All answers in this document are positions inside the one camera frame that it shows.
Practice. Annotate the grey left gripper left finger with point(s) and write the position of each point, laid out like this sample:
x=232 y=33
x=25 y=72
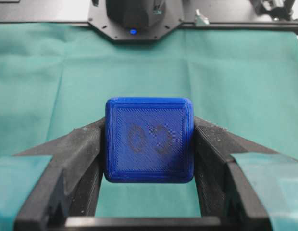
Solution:
x=71 y=181

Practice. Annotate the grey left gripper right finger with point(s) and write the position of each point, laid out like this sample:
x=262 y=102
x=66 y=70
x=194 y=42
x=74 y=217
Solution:
x=224 y=191

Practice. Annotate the blue cube block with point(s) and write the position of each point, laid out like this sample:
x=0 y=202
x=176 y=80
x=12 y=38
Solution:
x=149 y=140

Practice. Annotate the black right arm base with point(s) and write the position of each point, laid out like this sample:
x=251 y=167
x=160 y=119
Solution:
x=135 y=20

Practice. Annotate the green table cloth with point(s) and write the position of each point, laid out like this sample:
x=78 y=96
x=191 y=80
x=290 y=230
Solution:
x=55 y=78

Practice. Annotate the small white bracket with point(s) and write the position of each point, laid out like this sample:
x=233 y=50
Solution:
x=200 y=19

